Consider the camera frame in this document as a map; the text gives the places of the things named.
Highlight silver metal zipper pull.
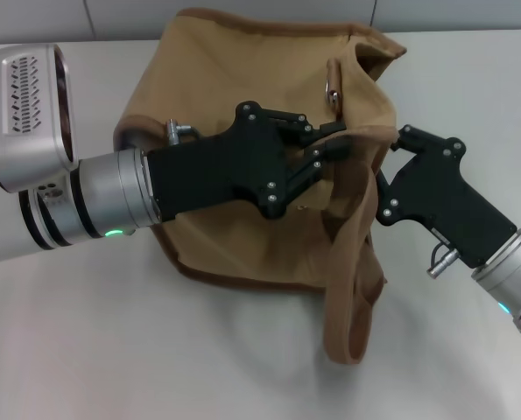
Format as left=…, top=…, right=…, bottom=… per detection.
left=323, top=72, right=345, bottom=106

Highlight left gripper connector cable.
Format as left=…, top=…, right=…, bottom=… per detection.
left=165, top=119, right=207, bottom=148

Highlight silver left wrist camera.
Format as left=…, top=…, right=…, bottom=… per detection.
left=0, top=43, right=80, bottom=193

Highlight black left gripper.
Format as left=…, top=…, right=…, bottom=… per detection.
left=145, top=101, right=351, bottom=220

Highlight khaki canvas food bag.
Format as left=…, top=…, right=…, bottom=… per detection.
left=113, top=7, right=408, bottom=364

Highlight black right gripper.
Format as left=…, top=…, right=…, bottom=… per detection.
left=370, top=124, right=518, bottom=269

